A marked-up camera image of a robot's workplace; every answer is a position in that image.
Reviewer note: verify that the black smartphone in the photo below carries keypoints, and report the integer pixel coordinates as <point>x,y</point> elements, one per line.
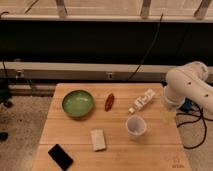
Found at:
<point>63,160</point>

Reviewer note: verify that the blue connector box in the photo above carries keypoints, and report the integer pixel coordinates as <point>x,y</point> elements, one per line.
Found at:
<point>186,105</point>

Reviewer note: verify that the grey metal wall rail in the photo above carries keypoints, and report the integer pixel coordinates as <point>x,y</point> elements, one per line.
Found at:
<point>82,71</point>

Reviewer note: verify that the small white plastic bottle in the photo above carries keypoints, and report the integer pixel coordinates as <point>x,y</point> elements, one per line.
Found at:
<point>142,101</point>

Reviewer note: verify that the white rectangular block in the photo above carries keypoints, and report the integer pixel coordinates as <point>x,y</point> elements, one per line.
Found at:
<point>98,139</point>

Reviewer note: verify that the dark chair base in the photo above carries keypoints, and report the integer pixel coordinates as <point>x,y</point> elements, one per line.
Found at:
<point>5,96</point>

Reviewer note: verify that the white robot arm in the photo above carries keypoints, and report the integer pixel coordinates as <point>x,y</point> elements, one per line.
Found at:
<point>188,81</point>

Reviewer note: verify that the green ceramic bowl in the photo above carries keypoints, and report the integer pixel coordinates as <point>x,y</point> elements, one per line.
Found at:
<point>78,103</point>

